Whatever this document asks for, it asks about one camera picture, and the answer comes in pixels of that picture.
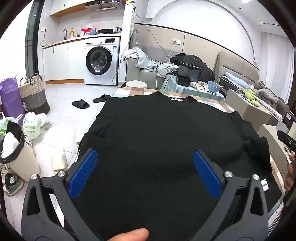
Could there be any steel range hood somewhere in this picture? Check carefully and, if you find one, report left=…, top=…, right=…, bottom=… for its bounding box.
left=85, top=0, right=119, bottom=11

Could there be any woven laundry basket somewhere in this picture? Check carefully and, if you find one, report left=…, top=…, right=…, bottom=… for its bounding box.
left=18, top=73, right=51, bottom=115

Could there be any white cable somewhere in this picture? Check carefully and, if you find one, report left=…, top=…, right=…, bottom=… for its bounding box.
left=156, top=45, right=176, bottom=91

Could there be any blue pillow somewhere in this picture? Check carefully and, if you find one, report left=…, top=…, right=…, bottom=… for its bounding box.
left=224, top=72, right=249, bottom=88

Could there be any person's left hand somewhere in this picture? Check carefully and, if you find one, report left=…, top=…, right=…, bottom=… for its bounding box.
left=107, top=228, right=149, bottom=241

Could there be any beige cardboard box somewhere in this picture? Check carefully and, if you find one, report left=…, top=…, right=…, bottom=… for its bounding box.
left=225, top=89, right=278, bottom=126

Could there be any black slipper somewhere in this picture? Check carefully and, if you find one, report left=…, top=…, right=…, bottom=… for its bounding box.
left=93, top=94, right=112, bottom=103
left=72, top=99, right=90, bottom=109

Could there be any blue covered side table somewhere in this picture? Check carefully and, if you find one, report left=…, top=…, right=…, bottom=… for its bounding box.
left=162, top=75, right=226, bottom=102

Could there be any white green plastic bag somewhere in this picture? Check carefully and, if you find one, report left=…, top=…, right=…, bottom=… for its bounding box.
left=23, top=112, right=48, bottom=140

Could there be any white round stool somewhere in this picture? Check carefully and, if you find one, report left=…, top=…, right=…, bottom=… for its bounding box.
left=126, top=80, right=148, bottom=89

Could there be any person's right hand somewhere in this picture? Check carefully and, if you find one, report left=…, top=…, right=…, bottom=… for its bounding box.
left=284, top=154, right=296, bottom=193

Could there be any black storage box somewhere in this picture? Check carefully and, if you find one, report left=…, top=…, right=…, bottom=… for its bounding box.
left=176, top=62, right=200, bottom=87

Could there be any purple bag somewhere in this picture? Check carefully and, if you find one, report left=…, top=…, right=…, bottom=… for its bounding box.
left=0, top=76, right=26, bottom=127

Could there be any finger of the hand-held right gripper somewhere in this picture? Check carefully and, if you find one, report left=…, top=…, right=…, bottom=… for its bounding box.
left=277, top=130, right=296, bottom=152

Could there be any black jacket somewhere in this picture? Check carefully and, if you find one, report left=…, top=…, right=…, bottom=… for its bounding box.
left=170, top=53, right=216, bottom=82

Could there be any beige trash bin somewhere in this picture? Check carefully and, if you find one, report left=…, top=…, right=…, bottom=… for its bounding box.
left=0, top=132, right=40, bottom=182

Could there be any black door frame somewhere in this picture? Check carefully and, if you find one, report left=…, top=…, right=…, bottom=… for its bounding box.
left=25, top=0, right=45, bottom=80

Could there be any white curtain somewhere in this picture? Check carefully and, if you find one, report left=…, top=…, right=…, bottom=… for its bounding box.
left=264, top=32, right=295, bottom=93

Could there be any grey quilt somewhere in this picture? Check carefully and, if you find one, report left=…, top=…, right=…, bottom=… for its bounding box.
left=253, top=81, right=290, bottom=114

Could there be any green plush toy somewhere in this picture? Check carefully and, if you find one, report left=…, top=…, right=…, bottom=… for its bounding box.
left=244, top=88, right=260, bottom=107

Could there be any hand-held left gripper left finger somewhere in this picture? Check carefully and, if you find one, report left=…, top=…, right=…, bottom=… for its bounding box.
left=22, top=148, right=109, bottom=241

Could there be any blue bowl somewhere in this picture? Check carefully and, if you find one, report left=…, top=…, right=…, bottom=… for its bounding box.
left=207, top=81, right=223, bottom=94

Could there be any light blue clothes pile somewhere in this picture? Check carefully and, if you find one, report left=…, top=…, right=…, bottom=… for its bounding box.
left=121, top=47, right=151, bottom=69

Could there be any white base cabinet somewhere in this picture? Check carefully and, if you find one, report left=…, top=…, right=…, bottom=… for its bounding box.
left=43, top=42, right=85, bottom=84

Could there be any plaid blanket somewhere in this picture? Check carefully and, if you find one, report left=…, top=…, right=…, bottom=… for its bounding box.
left=111, top=86, right=286, bottom=232

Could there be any white wall cabinet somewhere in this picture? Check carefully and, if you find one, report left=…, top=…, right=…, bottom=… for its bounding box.
left=49, top=0, right=93, bottom=17

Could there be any grey sofa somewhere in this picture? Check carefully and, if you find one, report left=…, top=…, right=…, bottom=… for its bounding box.
left=126, top=23, right=260, bottom=90

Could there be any green white sneaker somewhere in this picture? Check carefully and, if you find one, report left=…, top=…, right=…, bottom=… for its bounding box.
left=3, top=173, right=25, bottom=196

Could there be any white grey clothes pile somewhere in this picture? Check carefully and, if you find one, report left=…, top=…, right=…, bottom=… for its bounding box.
left=148, top=59, right=179, bottom=77

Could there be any black knit sweater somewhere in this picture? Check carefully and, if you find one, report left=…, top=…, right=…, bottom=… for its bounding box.
left=77, top=90, right=284, bottom=241

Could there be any white washing machine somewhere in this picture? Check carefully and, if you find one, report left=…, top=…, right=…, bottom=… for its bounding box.
left=84, top=37, right=121, bottom=86

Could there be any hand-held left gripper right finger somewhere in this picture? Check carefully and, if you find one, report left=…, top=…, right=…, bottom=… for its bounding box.
left=193, top=149, right=270, bottom=241

